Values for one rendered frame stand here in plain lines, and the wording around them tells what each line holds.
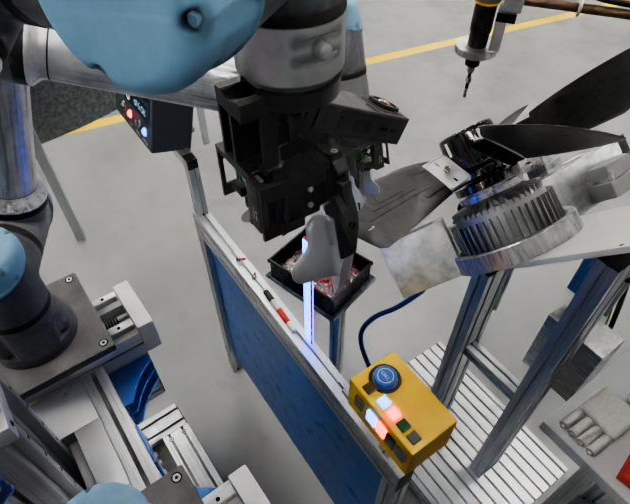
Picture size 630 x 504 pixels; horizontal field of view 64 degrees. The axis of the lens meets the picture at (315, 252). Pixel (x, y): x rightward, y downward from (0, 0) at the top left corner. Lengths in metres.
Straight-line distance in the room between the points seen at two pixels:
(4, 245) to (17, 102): 0.23
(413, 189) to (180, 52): 0.87
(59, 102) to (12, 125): 1.59
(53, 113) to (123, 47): 2.29
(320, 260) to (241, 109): 0.16
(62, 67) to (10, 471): 0.52
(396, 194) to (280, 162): 0.67
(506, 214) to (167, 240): 1.93
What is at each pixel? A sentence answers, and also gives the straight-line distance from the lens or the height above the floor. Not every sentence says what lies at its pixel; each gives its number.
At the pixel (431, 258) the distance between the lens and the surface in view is 1.16.
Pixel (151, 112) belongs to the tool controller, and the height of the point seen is 1.18.
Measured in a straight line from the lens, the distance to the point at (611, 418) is 1.22.
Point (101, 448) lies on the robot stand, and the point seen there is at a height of 0.95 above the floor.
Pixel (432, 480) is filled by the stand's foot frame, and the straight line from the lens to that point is 1.93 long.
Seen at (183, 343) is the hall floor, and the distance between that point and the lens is 2.26.
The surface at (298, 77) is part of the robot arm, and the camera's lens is 0.34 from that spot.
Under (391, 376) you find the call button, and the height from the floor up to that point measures 1.08.
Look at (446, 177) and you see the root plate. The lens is 1.09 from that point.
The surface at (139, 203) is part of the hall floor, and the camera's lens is 2.93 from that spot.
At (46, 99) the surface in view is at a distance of 2.47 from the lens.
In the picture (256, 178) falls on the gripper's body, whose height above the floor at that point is 1.61.
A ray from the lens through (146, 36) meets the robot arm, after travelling 0.21.
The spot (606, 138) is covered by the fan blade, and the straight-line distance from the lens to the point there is 0.91.
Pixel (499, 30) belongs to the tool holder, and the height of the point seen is 1.49.
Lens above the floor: 1.85
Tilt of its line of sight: 47 degrees down
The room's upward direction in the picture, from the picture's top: straight up
